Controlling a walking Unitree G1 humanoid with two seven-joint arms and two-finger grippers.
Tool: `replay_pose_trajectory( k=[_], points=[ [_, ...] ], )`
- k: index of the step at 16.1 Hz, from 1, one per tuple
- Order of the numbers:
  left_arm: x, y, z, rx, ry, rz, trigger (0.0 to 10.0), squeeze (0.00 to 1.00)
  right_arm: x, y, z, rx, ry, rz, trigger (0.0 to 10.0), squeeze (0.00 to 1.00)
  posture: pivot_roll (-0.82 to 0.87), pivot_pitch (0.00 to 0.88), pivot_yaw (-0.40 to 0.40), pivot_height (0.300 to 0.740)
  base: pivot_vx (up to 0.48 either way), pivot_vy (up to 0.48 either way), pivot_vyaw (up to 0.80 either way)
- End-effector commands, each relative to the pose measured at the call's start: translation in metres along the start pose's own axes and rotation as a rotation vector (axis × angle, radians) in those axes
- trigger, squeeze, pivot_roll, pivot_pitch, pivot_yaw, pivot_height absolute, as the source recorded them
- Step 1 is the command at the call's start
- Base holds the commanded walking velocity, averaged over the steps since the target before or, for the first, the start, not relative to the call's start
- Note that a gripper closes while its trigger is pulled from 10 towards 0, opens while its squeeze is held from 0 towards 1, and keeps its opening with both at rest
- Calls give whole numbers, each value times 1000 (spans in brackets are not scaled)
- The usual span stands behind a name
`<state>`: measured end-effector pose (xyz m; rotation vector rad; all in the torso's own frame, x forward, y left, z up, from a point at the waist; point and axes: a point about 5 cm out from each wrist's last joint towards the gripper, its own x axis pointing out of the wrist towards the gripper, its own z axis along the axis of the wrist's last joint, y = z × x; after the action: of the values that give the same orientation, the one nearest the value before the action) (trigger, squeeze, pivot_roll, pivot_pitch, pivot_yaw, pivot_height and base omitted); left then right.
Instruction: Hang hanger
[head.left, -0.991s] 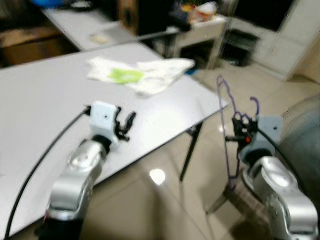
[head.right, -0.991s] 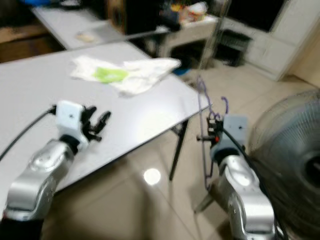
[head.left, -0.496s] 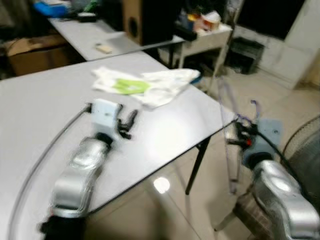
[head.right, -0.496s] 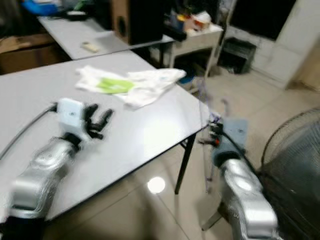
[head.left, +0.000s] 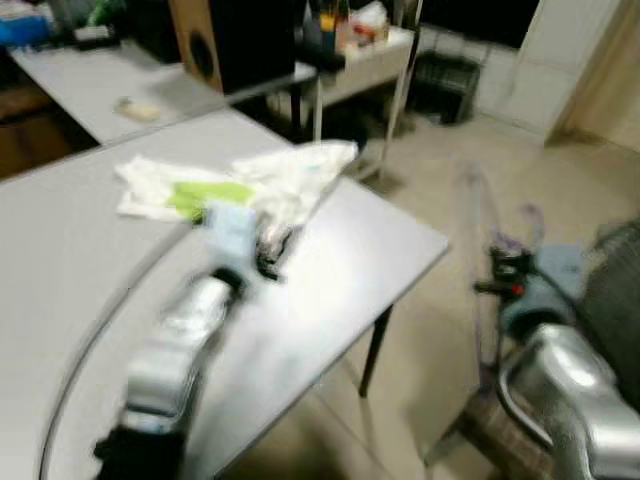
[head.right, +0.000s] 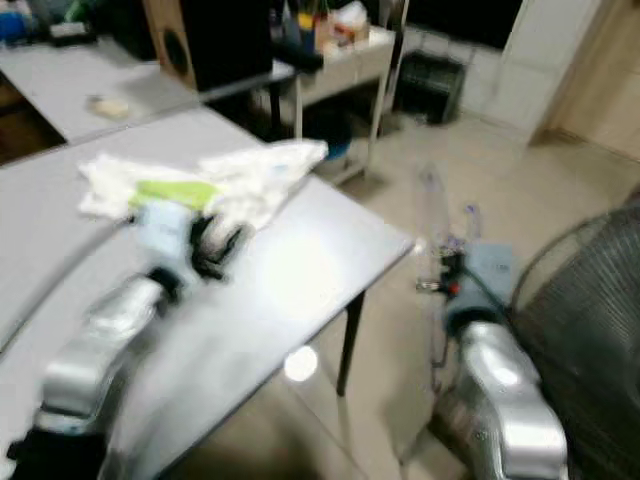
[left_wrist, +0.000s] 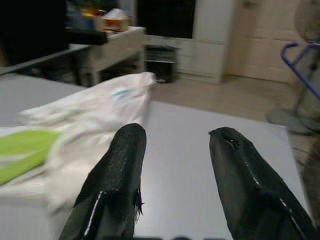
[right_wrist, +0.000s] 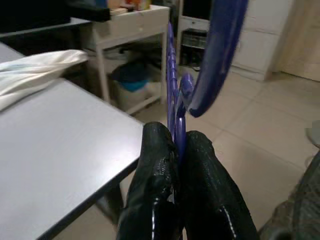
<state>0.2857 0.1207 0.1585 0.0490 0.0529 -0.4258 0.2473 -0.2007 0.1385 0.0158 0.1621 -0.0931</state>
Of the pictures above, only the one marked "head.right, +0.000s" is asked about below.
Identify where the purple hanger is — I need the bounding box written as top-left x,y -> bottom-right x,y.
413,168 -> 483,369

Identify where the white garment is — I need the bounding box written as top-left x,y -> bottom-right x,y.
78,140 -> 329,230

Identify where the large grey table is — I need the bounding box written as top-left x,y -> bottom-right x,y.
0,105 -> 417,480

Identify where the small beige object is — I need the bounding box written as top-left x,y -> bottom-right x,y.
85,95 -> 132,122

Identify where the black basket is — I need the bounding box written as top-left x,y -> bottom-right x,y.
390,50 -> 470,127

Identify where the wooden black speaker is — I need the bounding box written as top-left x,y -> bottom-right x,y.
143,0 -> 277,94

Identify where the white side table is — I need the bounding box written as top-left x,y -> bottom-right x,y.
280,25 -> 399,187

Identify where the long grey desk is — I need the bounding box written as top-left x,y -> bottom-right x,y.
0,40 -> 301,142

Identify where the blue box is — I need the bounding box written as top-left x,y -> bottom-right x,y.
0,0 -> 52,47

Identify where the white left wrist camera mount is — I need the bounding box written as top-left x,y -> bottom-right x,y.
138,203 -> 197,277

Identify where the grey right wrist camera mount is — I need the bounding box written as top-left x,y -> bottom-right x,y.
463,240 -> 522,307

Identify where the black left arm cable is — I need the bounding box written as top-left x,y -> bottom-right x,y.
0,222 -> 139,336

